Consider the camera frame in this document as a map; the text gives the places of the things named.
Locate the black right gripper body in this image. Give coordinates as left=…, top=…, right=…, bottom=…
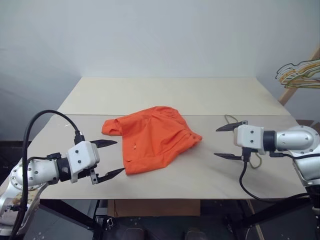
left=241, top=147, right=253, bottom=163

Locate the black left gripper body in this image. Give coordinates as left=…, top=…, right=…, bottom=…
left=79, top=166, right=100, bottom=186

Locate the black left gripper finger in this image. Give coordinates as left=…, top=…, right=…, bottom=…
left=89, top=139, right=118, bottom=149
left=97, top=167, right=126, bottom=185

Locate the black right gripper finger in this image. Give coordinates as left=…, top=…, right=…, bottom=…
left=216, top=120, right=248, bottom=133
left=214, top=152, right=244, bottom=162

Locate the olive wire hanger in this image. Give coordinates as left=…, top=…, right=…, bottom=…
left=224, top=114, right=262, bottom=169

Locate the orange shirt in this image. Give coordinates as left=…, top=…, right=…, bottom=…
left=101, top=105, right=203, bottom=176

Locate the black box with white label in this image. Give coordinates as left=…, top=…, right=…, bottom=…
left=103, top=216, right=118, bottom=233

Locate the dark rounded shape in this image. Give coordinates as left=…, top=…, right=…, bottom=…
left=183, top=226, right=210, bottom=240
left=119, top=226, right=146, bottom=240

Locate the light wooden clothes rack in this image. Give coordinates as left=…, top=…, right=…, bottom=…
left=278, top=42, right=320, bottom=106

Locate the light wooden base strip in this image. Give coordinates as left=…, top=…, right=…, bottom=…
left=246, top=199, right=266, bottom=240

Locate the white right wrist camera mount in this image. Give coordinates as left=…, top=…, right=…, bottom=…
left=233, top=124, right=266, bottom=155

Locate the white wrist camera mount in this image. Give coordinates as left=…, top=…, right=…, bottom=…
left=66, top=140, right=101, bottom=185
left=233, top=124, right=266, bottom=155

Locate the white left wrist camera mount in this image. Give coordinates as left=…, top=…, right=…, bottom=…
left=66, top=140, right=101, bottom=185

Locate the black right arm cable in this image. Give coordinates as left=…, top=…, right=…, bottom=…
left=238, top=149, right=310, bottom=203

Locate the black metal table frame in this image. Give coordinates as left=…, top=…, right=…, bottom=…
left=37, top=193, right=315, bottom=231

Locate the yellow wire hanger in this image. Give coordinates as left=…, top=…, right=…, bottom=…
left=278, top=63, right=320, bottom=85

